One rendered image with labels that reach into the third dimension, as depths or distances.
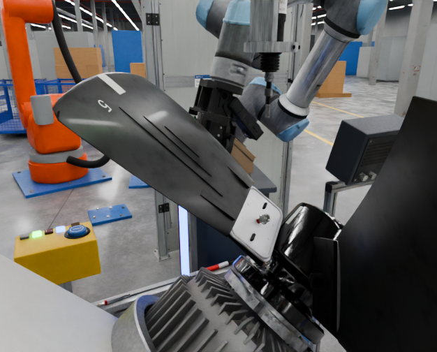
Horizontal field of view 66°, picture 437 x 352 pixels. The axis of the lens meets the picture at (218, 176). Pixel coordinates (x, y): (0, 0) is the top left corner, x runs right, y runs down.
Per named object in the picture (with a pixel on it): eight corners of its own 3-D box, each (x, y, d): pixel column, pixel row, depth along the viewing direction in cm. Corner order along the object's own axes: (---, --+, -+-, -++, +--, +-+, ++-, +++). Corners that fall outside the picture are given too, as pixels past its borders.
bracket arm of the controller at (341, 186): (331, 193, 110) (331, 185, 109) (324, 191, 113) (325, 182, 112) (380, 181, 120) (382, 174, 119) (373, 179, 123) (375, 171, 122)
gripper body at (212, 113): (182, 134, 71) (196, 76, 69) (217, 141, 75) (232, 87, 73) (197, 142, 64) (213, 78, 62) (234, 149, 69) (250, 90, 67)
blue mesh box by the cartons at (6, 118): (-18, 140, 608) (-32, 83, 575) (10, 126, 726) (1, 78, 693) (35, 138, 622) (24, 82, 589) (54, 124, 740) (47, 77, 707)
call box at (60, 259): (23, 301, 71) (12, 257, 67) (24, 274, 79) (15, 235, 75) (102, 279, 78) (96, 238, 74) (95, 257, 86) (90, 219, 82)
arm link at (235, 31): (274, 15, 67) (258, -3, 60) (258, 71, 70) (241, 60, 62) (239, 11, 71) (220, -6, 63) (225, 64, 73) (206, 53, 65)
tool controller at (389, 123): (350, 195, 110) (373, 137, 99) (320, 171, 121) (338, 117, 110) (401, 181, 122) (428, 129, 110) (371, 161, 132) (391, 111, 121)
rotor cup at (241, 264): (333, 361, 43) (396, 283, 44) (278, 315, 35) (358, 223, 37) (267, 293, 55) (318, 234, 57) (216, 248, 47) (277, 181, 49)
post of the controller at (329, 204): (325, 239, 116) (332, 185, 109) (320, 235, 118) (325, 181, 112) (332, 237, 117) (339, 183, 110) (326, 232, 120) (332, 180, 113)
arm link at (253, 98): (238, 106, 134) (262, 80, 133) (262, 128, 130) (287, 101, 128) (230, 95, 123) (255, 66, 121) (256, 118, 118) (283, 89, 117)
